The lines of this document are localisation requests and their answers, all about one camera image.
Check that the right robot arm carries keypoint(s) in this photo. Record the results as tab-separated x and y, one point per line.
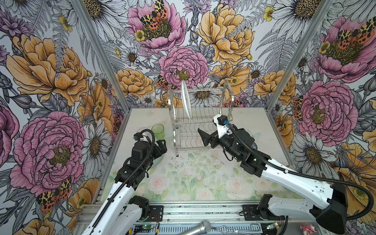
323	202

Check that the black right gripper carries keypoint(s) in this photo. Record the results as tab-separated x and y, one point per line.
214	136

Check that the pink toy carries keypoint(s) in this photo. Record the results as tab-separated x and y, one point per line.
308	229

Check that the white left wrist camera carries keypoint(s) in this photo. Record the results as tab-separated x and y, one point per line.
140	137

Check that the green circuit board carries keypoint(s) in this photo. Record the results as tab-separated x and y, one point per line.
143	229

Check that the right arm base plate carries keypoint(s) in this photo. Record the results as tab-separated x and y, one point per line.
250	212

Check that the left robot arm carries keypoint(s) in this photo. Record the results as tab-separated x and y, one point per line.
122	208

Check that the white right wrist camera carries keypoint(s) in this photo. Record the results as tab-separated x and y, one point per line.
221	122

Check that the silver microphone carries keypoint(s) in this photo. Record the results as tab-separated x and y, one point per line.
201	229

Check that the white plate red pattern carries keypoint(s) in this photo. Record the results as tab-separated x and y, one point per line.
186	99

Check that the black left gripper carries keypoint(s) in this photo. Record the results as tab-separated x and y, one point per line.
162	148

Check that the pale green plate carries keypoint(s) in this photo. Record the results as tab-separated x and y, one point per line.
157	161

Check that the clear plastic tumbler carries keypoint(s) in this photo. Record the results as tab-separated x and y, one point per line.
144	131

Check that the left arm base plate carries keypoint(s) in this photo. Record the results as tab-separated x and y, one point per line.
155	213

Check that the green plastic tumbler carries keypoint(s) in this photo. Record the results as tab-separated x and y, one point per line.
158	130

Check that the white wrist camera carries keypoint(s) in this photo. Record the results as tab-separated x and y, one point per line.
140	137
221	122

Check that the steel two-tier dish rack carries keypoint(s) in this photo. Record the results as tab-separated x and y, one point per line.
206	102

